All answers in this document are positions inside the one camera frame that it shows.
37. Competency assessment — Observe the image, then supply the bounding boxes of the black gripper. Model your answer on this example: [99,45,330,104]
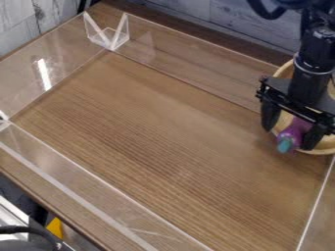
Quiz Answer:
[256,67,335,151]

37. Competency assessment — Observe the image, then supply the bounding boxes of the purple toy eggplant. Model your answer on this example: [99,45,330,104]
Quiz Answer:
[276,117,310,153]

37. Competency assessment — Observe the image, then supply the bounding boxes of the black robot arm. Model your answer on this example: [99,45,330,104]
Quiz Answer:
[245,0,335,153]

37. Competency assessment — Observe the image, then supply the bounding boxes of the brown wooden bowl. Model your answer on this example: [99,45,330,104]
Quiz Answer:
[270,60,335,155]

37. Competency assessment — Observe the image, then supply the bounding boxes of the clear acrylic tray walls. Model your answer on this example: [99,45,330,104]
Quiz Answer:
[0,4,335,251]

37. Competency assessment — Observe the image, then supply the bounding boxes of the yellow and black device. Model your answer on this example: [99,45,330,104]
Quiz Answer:
[25,215,89,251]

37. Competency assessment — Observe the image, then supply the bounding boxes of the clear acrylic corner bracket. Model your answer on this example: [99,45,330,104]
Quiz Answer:
[82,13,129,51]

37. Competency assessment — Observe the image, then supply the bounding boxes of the black cable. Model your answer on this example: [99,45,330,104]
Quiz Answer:
[0,226,62,251]

